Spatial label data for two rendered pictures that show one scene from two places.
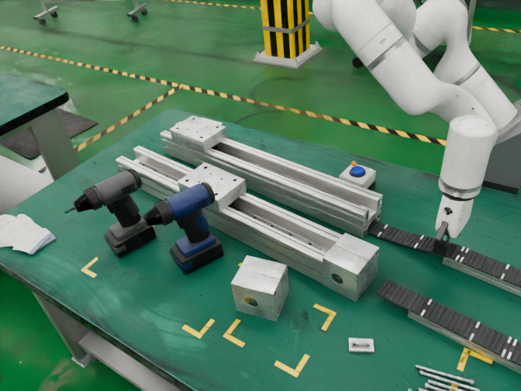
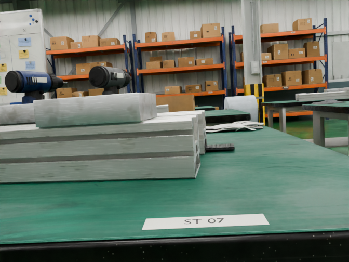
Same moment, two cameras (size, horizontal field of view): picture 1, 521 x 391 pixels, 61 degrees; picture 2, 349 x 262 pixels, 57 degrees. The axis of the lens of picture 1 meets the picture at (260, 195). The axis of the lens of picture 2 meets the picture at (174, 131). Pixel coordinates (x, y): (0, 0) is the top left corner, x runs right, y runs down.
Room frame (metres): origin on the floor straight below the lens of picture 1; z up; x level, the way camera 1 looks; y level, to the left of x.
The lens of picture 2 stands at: (1.81, -0.01, 0.89)
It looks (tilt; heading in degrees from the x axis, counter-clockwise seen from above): 5 degrees down; 146
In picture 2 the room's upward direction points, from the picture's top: 4 degrees counter-clockwise
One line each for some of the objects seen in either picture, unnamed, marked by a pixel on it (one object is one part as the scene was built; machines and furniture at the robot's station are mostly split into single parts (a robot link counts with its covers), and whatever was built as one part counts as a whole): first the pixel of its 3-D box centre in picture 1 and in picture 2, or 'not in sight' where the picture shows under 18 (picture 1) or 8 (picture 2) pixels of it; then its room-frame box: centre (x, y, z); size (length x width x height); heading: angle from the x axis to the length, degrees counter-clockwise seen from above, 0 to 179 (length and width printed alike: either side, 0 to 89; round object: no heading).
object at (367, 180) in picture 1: (355, 181); not in sight; (1.04, -0.29, 0.81); 0.10 x 0.08 x 0.06; 136
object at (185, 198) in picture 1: (181, 233); (44, 109); (0.83, 0.21, 0.89); 0.20 x 0.08 x 0.22; 119
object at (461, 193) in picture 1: (459, 183); not in sight; (0.73, -0.43, 1.01); 0.09 x 0.08 x 0.03; 136
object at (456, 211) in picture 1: (454, 205); not in sight; (0.74, -0.43, 0.95); 0.10 x 0.07 x 0.11; 136
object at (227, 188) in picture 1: (212, 189); (29, 118); (1.01, 0.13, 0.87); 0.16 x 0.11 x 0.07; 46
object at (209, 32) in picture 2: not in sight; (181, 78); (-6.58, 6.14, 1.59); 2.83 x 0.98 x 3.17; 52
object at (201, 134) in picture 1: (198, 136); (101, 117); (1.32, 0.18, 0.87); 0.16 x 0.11 x 0.07; 46
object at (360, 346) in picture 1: (360, 345); not in sight; (0.52, -0.17, 0.78); 0.05 x 0.03 x 0.01; 79
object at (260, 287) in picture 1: (263, 284); not in sight; (0.68, 0.02, 0.83); 0.11 x 0.10 x 0.10; 153
